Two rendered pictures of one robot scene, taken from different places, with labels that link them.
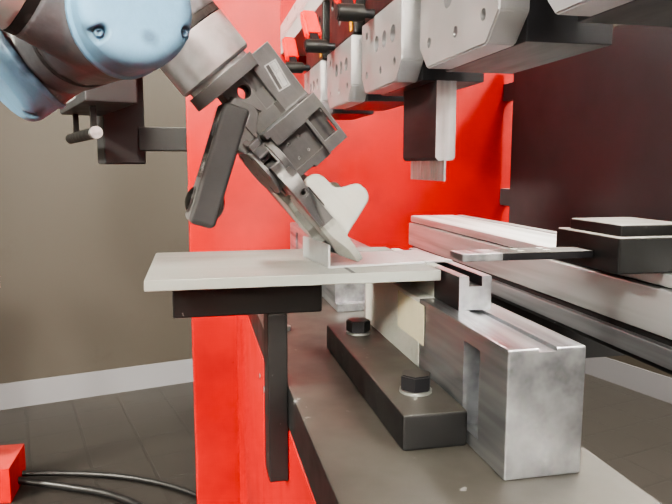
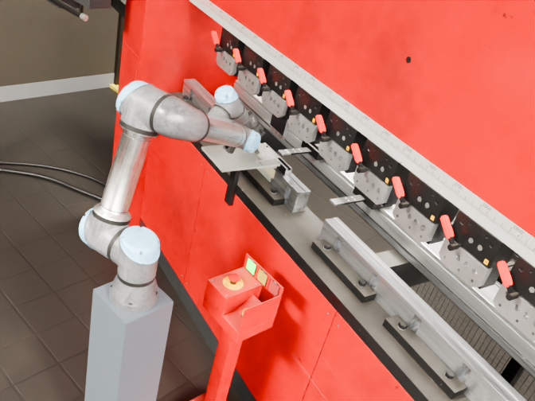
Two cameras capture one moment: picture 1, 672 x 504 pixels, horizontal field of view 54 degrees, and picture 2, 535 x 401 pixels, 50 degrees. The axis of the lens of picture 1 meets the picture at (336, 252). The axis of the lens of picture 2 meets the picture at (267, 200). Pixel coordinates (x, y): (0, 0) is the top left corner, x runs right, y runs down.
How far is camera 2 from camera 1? 1.75 m
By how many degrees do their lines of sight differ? 35
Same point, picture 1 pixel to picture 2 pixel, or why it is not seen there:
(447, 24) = (297, 127)
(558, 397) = (304, 199)
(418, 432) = (275, 202)
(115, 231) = not seen: outside the picture
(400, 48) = (280, 112)
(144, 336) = (9, 67)
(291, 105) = (254, 126)
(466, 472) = (285, 211)
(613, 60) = not seen: hidden behind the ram
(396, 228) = (224, 78)
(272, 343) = (236, 175)
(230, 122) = not seen: hidden behind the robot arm
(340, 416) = (255, 195)
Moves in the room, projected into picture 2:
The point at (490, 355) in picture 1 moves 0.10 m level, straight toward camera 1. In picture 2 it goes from (293, 191) to (297, 205)
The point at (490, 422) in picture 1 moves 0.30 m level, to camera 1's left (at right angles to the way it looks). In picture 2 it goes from (290, 202) to (216, 202)
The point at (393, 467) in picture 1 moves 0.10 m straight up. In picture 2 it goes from (272, 209) to (278, 188)
